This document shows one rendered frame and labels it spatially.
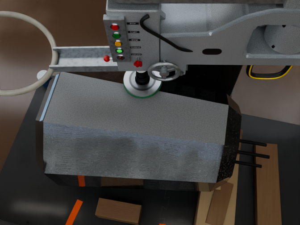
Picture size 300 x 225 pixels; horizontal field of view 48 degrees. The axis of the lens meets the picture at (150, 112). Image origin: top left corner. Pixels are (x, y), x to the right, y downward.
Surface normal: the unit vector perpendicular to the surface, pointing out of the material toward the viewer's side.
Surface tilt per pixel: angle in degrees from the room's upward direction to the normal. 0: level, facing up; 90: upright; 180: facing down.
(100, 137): 45
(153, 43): 90
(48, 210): 0
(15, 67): 0
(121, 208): 0
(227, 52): 90
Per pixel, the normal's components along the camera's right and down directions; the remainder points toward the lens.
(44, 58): -0.03, -0.42
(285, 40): -0.46, 0.81
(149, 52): -0.03, 0.91
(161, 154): -0.12, 0.34
